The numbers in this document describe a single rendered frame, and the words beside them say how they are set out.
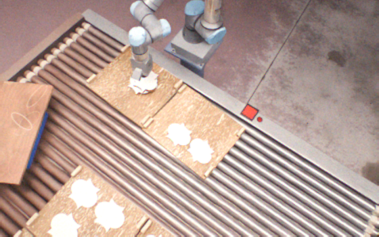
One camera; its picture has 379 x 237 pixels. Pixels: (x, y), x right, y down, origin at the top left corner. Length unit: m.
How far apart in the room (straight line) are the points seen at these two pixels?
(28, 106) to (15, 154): 0.24
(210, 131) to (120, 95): 0.51
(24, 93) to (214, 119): 0.96
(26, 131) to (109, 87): 0.46
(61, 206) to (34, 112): 0.47
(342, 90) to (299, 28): 0.78
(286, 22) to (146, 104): 2.17
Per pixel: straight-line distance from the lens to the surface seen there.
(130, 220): 1.50
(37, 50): 2.01
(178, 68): 1.81
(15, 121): 1.69
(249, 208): 1.54
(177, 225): 1.50
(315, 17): 3.65
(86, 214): 1.54
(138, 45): 1.39
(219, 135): 1.60
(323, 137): 2.87
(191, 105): 1.66
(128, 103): 1.69
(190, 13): 1.72
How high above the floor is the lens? 2.40
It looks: 62 degrees down
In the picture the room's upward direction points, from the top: 5 degrees clockwise
